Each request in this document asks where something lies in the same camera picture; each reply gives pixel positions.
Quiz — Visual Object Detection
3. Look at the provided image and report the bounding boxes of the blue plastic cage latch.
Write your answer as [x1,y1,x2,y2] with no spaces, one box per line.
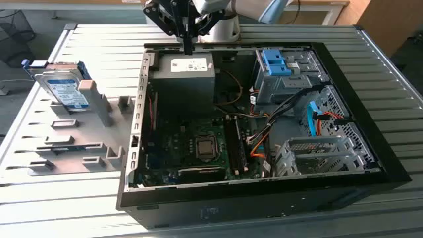
[261,49,293,77]

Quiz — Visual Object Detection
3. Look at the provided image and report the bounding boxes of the thin yellow-brown wire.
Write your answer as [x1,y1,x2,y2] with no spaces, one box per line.
[213,70,244,107]

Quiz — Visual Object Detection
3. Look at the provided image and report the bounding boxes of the green motherboard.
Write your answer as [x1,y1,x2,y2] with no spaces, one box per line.
[141,114,265,186]

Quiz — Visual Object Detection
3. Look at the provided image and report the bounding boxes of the red yellow power wire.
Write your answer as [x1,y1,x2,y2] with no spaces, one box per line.
[314,111,352,136]

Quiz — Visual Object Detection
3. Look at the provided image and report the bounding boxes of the black wire bundle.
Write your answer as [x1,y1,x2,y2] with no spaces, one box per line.
[262,85,322,139]

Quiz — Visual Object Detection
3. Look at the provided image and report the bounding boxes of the orange data wire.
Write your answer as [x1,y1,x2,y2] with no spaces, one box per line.
[249,141,268,159]

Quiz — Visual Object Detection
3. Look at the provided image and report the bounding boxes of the black graphics card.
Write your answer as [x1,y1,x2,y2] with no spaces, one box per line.
[176,165,228,184]

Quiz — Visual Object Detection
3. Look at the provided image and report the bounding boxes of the hard disk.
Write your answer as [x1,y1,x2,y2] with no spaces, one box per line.
[21,59,91,114]

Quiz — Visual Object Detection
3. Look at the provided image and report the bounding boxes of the CPU socket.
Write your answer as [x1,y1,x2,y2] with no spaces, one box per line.
[193,134,218,161]

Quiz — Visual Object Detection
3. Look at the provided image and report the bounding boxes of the grey parts rack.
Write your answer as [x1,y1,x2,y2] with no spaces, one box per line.
[25,79,138,177]

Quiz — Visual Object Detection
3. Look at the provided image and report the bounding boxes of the grey metal drive cage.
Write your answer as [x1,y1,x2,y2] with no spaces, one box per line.
[253,49,332,105]

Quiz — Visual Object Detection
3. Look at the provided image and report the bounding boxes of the wooden cabinet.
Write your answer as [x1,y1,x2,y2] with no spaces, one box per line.
[336,0,423,58]

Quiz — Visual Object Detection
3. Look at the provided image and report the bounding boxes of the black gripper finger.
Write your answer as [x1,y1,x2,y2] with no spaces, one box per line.
[186,3,225,56]
[141,0,189,55]

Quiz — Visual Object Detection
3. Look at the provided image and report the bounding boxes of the blue data wire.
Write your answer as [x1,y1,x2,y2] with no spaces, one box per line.
[305,101,324,137]

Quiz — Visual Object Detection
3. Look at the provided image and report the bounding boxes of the black PC case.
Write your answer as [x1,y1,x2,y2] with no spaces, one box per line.
[114,41,413,230]

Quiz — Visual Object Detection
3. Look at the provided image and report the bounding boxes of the grey power supply unit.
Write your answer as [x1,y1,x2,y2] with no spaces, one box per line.
[147,52,217,115]

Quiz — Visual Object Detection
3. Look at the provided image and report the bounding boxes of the metal disk bay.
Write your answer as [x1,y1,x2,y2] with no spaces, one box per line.
[273,135,368,177]

